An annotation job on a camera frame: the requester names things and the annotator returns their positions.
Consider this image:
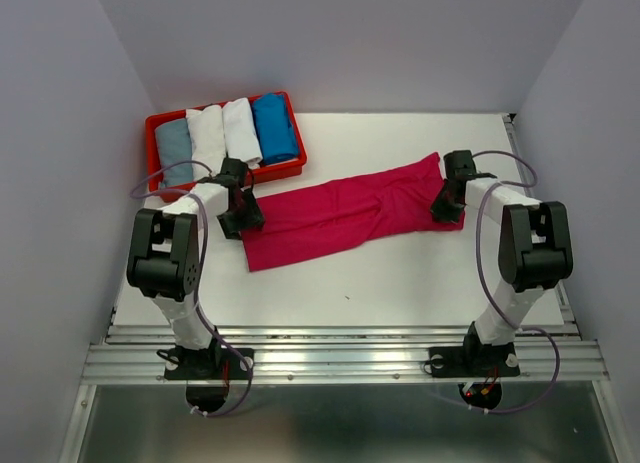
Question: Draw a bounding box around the pink t-shirt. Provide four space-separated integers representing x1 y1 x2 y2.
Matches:
242 153 464 272

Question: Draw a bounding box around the red plastic tray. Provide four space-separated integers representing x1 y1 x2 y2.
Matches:
144 91 307 191

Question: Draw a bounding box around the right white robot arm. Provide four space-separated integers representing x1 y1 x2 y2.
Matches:
431 150 573 373

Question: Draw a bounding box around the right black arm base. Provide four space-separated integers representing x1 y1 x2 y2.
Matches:
423 333 521 380

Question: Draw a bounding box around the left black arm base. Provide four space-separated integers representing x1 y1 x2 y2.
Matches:
156 346 255 382

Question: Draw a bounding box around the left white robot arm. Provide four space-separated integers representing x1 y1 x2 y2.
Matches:
126 158 265 377

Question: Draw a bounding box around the white textured rolled t-shirt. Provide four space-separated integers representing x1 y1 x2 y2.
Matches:
186 105 226 180

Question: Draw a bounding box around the blue rolled t-shirt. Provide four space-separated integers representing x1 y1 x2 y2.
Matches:
252 93 299 166

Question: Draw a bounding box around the grey rolled t-shirt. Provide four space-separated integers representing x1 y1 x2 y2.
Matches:
155 118 193 187

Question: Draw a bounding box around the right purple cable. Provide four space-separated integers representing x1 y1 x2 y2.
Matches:
429 150 561 415

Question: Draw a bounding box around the aluminium mounting rail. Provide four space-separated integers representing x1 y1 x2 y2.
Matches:
81 323 609 385

